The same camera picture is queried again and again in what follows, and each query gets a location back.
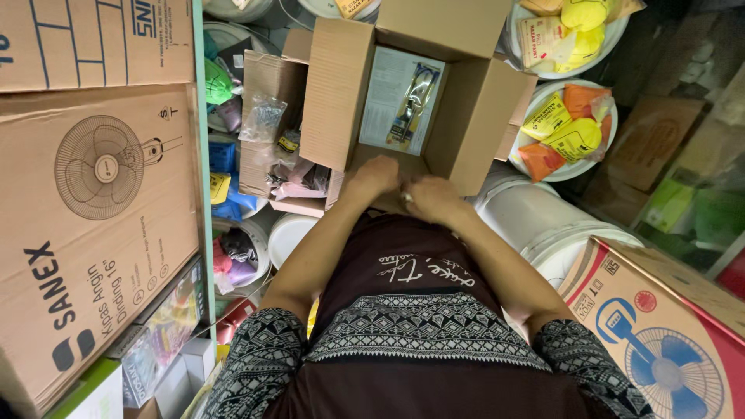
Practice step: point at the colourful toy box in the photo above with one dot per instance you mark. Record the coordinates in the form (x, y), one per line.
(166, 326)

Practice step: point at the brown carton with blue grid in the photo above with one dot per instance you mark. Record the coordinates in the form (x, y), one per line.
(93, 41)

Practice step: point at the white bucket lid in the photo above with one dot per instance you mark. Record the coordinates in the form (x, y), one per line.
(291, 238)

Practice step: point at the person's dark patterned shirt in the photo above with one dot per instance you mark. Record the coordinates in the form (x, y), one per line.
(419, 337)

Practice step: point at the orange powder packet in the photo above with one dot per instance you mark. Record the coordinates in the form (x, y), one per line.
(582, 99)
(538, 161)

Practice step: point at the person's left fingers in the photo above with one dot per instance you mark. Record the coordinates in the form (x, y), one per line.
(391, 173)

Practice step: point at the large white lidded bucket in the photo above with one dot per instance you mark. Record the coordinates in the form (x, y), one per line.
(524, 215)

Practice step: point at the small yellow packet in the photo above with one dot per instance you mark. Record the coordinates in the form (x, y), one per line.
(219, 187)

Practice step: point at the person's right fingers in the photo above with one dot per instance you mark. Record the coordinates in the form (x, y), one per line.
(414, 189)

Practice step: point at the grey bucket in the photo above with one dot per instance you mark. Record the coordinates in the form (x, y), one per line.
(238, 38)

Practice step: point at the carton with blue fan print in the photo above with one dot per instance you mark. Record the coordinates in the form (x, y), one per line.
(657, 343)

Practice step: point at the small open cardboard box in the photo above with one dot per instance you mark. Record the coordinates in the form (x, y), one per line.
(259, 169)

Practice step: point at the green and white box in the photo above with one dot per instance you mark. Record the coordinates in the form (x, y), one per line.
(96, 395)

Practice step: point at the teal shelf post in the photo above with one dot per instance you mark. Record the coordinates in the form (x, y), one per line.
(203, 174)

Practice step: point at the brown background carton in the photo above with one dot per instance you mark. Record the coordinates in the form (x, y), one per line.
(646, 145)

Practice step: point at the person's left hand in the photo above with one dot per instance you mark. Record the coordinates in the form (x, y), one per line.
(372, 177)

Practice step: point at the clear bag of screws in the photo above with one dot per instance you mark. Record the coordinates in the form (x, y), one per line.
(263, 119)

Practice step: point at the person's right hand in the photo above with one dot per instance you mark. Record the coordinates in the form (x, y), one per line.
(436, 201)

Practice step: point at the carded tool blister pack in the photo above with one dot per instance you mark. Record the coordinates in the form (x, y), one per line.
(396, 99)

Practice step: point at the green boxes heap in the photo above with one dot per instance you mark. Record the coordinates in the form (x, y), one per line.
(698, 212)

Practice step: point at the white cardboard box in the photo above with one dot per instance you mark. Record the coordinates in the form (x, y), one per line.
(186, 372)

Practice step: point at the white bucket of coloured bags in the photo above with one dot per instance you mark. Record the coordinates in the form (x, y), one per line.
(256, 244)

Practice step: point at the blue packet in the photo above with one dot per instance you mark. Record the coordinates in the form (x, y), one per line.
(222, 157)

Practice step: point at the yellow powder packet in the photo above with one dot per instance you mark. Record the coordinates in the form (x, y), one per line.
(546, 116)
(573, 139)

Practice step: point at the green plastic bag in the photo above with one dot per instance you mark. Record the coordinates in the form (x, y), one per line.
(216, 81)

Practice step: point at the white bucket of orange packets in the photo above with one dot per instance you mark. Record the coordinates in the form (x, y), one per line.
(559, 171)

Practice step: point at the white bucket of yellow bags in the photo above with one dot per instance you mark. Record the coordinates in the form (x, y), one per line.
(611, 35)

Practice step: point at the brown wall fan carton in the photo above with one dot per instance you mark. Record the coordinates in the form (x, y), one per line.
(99, 244)

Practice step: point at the pink plastic bag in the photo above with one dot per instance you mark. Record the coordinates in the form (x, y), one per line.
(297, 183)

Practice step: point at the large open cardboard box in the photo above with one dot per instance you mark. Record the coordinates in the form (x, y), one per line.
(337, 105)

